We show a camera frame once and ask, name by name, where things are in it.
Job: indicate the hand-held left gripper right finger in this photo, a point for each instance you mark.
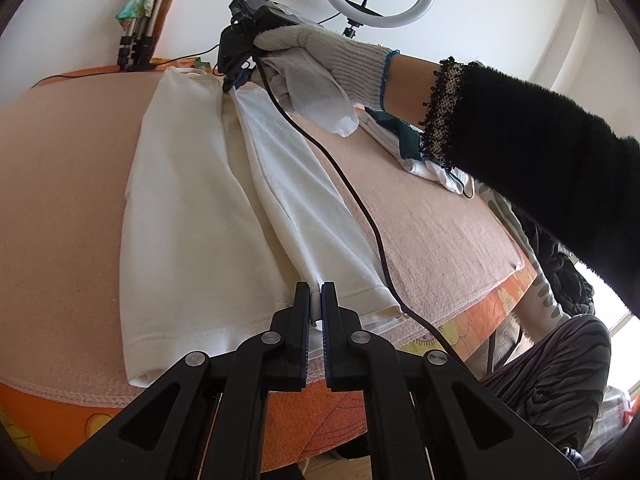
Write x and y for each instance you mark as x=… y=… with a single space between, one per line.
x=330 y=320

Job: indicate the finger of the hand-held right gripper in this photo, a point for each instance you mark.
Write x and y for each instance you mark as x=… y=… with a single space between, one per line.
x=229 y=82

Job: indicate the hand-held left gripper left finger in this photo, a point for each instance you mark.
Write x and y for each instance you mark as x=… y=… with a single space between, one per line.
x=301 y=320

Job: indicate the person's right forearm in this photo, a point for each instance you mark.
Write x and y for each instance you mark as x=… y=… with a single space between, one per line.
x=525 y=135

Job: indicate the person's right hand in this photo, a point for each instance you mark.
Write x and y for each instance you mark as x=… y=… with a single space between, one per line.
x=340 y=60

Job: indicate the folded silver tripod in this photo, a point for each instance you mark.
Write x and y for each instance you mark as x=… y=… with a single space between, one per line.
x=132 y=52

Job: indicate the peach blanket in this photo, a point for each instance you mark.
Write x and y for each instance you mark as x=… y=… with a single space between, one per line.
x=450 y=240

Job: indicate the white folded garment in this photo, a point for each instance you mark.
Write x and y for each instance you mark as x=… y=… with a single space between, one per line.
x=440 y=176

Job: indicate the white teal-trimmed shirt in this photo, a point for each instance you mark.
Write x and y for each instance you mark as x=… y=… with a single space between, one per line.
x=410 y=140

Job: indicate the person's striped trouser leg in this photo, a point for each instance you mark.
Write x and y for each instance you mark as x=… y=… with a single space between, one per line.
x=555 y=375

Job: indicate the black jacket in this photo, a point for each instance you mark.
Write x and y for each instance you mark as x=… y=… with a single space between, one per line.
x=565 y=275

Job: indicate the orange floral bed sheet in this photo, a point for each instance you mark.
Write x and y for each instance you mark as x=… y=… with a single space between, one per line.
x=45 y=420

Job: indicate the clear plastic bag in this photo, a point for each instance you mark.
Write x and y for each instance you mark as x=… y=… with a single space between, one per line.
x=612 y=415

